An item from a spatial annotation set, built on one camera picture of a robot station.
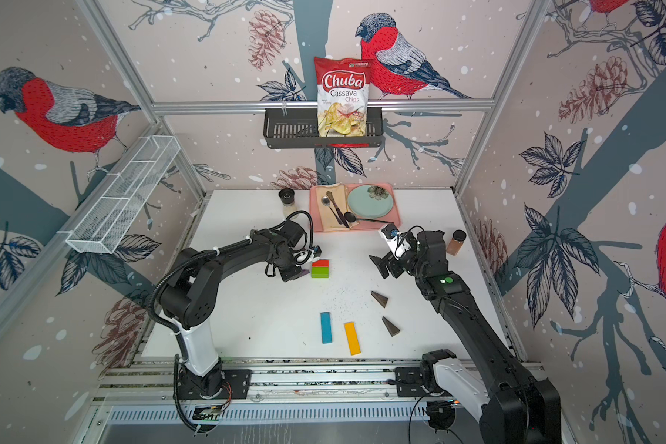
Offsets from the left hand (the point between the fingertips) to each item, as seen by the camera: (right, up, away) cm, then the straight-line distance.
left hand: (299, 265), depth 94 cm
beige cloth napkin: (+14, +26, +24) cm, 38 cm away
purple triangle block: (+2, -2, -1) cm, 3 cm away
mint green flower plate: (+27, +24, +23) cm, 43 cm away
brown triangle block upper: (+28, -9, -6) cm, 30 cm away
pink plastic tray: (+24, +14, +15) cm, 32 cm away
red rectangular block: (+8, +2, -3) cm, 9 cm away
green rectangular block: (+7, -2, 0) cm, 8 cm away
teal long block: (+10, -17, -11) cm, 23 cm away
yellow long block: (+18, -19, -13) cm, 29 cm away
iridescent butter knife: (+14, +17, +17) cm, 28 cm away
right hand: (+28, +10, -14) cm, 33 cm away
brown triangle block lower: (+30, -17, -13) cm, 37 cm away
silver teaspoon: (+8, +23, +23) cm, 34 cm away
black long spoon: (+19, +17, +16) cm, 30 cm away
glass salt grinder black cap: (-6, +25, +10) cm, 27 cm away
